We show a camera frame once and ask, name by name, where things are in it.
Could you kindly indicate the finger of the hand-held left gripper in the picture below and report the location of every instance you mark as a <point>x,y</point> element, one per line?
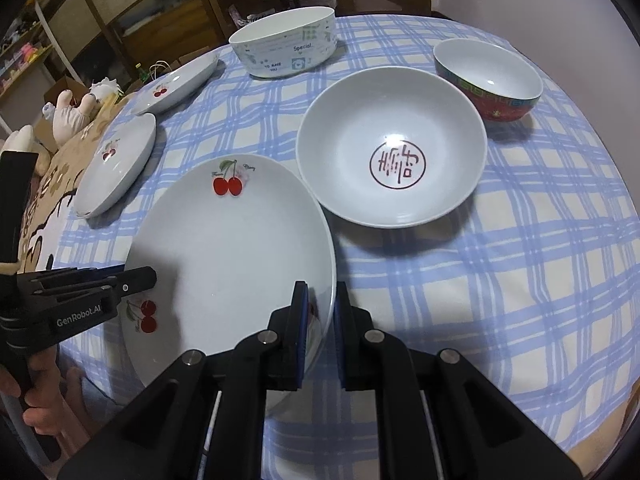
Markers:
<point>135,279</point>

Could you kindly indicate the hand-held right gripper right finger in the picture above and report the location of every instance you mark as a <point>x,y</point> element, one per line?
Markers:
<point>341,335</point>

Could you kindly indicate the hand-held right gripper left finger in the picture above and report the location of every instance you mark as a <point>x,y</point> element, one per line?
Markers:
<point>301,335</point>

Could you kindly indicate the large cherry print plate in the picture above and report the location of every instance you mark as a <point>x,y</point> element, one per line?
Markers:
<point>225,250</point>

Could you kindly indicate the large white printed bowl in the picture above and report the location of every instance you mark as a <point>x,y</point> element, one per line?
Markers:
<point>280,52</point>

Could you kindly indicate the red patterned bowl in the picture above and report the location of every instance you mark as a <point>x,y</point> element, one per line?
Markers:
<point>485,70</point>

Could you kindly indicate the person's left hand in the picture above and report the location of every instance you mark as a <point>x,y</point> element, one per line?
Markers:
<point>45,380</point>

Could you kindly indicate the small cherry print plate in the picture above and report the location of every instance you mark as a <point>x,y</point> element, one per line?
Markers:
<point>120,175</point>
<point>175,82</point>

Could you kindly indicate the brown cartoon blanket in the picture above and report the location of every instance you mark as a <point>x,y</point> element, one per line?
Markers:
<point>55,195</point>

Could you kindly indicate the pinkish white plush toy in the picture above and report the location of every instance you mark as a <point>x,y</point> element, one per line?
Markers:
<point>75,115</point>

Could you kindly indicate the blue plaid bed sheet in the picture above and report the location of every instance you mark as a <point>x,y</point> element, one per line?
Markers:
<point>500,260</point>

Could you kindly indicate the cream plush toy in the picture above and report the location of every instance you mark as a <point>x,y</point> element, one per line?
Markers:
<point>22,142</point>

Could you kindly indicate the small blue white plush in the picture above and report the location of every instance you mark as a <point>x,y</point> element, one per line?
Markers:
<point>48,111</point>

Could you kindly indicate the white fluffy toy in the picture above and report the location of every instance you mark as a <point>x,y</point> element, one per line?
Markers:
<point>106,87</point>

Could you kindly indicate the white bowl with red symbol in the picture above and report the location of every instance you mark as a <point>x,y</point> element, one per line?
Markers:
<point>350,135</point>

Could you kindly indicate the cardboard box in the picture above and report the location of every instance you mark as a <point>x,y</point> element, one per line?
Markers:
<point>62,87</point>

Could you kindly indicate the green bottle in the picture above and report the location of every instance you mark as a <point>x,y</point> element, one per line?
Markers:
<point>142,72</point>

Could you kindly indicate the shelf with colourful things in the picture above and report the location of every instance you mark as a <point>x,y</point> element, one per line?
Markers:
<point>25,55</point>

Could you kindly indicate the white pole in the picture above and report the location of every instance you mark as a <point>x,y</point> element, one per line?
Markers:
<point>50,35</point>

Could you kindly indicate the wooden cabinet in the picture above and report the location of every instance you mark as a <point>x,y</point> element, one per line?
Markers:
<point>150,15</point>

